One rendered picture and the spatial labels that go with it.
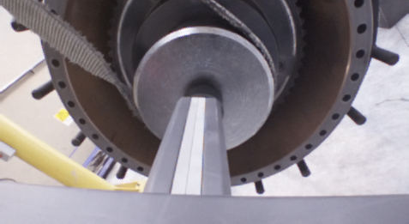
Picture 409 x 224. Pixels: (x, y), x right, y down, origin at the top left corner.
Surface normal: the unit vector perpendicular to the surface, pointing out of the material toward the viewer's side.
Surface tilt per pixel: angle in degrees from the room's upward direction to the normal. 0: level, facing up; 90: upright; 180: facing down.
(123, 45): 90
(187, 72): 90
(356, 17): 90
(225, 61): 90
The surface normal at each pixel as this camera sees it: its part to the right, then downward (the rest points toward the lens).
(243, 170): -0.36, -0.81
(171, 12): -0.02, 0.50
